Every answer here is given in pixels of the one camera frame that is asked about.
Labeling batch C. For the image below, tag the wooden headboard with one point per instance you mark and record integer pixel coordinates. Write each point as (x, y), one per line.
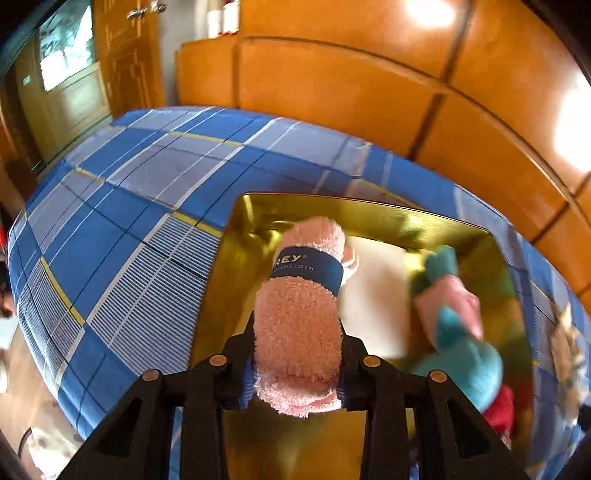
(323, 83)

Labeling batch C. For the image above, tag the blue plaid bedsheet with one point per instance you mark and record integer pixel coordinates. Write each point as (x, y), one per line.
(138, 184)

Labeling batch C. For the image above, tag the metal door latch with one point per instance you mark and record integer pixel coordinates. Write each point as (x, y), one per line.
(145, 10)

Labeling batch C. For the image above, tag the cream rolled cloth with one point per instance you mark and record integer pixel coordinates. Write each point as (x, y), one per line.
(565, 346)

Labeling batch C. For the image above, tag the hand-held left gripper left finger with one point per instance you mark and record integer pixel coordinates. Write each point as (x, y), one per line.
(247, 387)

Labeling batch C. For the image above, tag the glass window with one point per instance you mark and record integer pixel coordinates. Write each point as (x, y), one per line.
(64, 46)

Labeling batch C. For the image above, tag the pink towel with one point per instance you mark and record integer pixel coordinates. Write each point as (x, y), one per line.
(295, 332)

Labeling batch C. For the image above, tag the white container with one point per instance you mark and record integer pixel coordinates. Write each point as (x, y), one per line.
(231, 18)
(214, 23)

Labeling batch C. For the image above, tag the red and white plush toy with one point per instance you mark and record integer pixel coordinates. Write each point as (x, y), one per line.
(501, 410)

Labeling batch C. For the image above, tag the blue plush elephant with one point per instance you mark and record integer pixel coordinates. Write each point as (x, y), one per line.
(461, 369)

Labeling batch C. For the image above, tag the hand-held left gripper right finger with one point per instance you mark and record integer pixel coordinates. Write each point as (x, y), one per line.
(353, 369)

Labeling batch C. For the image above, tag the white pad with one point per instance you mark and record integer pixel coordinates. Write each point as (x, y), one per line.
(374, 295)

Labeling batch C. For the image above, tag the dark red gold-lined box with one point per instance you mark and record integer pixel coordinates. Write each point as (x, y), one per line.
(249, 240)

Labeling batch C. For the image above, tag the wooden door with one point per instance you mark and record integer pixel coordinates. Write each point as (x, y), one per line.
(129, 69)

